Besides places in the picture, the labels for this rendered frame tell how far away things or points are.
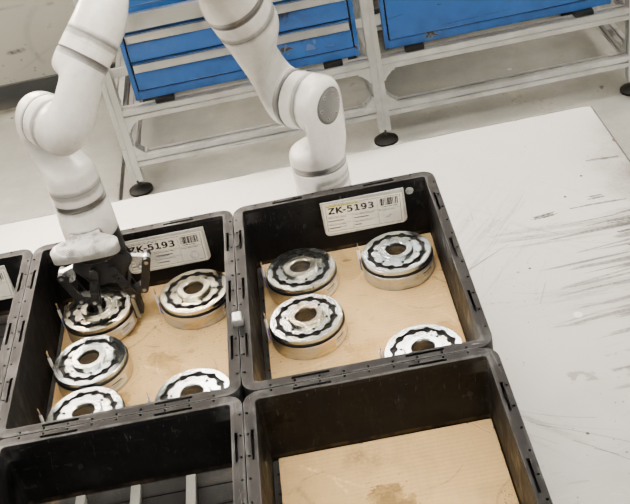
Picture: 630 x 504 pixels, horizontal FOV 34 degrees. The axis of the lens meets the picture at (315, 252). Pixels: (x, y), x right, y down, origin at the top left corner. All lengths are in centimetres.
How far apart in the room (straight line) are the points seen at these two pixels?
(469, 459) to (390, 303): 31
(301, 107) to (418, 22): 174
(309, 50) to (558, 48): 105
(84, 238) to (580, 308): 74
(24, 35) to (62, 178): 287
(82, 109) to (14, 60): 294
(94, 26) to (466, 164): 87
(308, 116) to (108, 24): 39
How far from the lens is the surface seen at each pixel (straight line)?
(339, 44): 331
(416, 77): 385
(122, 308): 153
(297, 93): 162
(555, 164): 196
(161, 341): 150
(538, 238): 177
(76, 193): 139
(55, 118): 133
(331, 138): 166
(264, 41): 152
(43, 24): 421
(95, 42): 135
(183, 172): 355
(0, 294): 164
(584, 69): 353
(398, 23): 331
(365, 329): 143
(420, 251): 150
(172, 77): 332
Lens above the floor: 175
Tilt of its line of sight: 35 degrees down
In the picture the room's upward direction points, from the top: 12 degrees counter-clockwise
